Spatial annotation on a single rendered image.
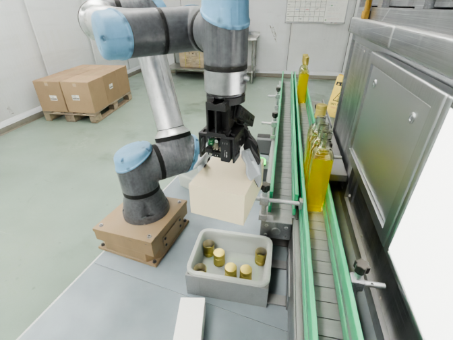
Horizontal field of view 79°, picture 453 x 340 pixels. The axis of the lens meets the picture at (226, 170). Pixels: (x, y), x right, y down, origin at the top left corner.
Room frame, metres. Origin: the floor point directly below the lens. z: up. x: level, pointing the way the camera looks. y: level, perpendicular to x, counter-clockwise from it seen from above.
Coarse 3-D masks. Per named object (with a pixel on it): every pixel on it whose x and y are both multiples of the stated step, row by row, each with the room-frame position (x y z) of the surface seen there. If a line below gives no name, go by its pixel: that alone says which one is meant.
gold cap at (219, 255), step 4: (220, 248) 0.58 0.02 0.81; (216, 252) 0.56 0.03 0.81; (220, 252) 0.56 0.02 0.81; (224, 252) 0.56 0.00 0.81; (216, 256) 0.55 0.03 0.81; (220, 256) 0.55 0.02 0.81; (224, 256) 0.56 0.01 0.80; (216, 260) 0.55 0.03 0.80; (220, 260) 0.55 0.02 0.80; (224, 260) 0.56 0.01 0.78; (216, 264) 0.55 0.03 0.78; (220, 264) 0.55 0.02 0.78
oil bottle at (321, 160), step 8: (312, 152) 0.71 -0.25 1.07; (320, 152) 0.68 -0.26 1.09; (328, 152) 0.67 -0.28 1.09; (312, 160) 0.69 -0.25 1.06; (320, 160) 0.67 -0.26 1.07; (328, 160) 0.67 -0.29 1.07; (312, 168) 0.68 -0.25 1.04; (320, 168) 0.67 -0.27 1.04; (328, 168) 0.67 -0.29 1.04; (312, 176) 0.67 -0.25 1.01; (320, 176) 0.67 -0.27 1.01; (328, 176) 0.67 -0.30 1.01; (312, 184) 0.67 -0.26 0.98; (320, 184) 0.67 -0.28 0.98; (312, 192) 0.67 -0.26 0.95; (320, 192) 0.67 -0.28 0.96; (312, 200) 0.67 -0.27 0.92; (320, 200) 0.67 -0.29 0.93; (312, 208) 0.67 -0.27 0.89; (320, 208) 0.67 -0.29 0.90
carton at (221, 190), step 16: (240, 160) 0.56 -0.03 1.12; (208, 176) 0.49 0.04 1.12; (224, 176) 0.49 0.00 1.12; (240, 176) 0.49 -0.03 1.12; (192, 192) 0.46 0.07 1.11; (208, 192) 0.45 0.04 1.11; (224, 192) 0.44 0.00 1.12; (240, 192) 0.43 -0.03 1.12; (256, 192) 0.52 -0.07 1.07; (192, 208) 0.46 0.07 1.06; (208, 208) 0.45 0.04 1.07; (224, 208) 0.44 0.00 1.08; (240, 208) 0.42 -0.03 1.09; (240, 224) 0.42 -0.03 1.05
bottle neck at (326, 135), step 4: (324, 132) 0.69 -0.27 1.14; (328, 132) 0.70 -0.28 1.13; (332, 132) 0.69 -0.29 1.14; (324, 136) 0.69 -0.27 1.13; (328, 136) 0.68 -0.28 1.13; (320, 140) 0.70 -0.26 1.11; (324, 140) 0.69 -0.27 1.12; (328, 140) 0.68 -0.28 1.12; (320, 144) 0.69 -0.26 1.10; (324, 144) 0.68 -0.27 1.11; (328, 144) 0.68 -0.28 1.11; (324, 148) 0.68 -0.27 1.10; (328, 148) 0.68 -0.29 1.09
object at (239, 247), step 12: (204, 240) 0.62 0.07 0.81; (216, 240) 0.62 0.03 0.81; (228, 240) 0.61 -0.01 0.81; (240, 240) 0.61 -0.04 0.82; (252, 240) 0.60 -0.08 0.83; (264, 240) 0.59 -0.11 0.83; (192, 252) 0.54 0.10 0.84; (228, 252) 0.60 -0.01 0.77; (240, 252) 0.60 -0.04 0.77; (252, 252) 0.59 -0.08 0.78; (192, 264) 0.50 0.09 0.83; (240, 264) 0.56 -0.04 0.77; (252, 264) 0.56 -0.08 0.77; (264, 264) 0.55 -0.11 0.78; (204, 276) 0.46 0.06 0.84; (216, 276) 0.46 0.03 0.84; (252, 276) 0.51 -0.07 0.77; (264, 276) 0.49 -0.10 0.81
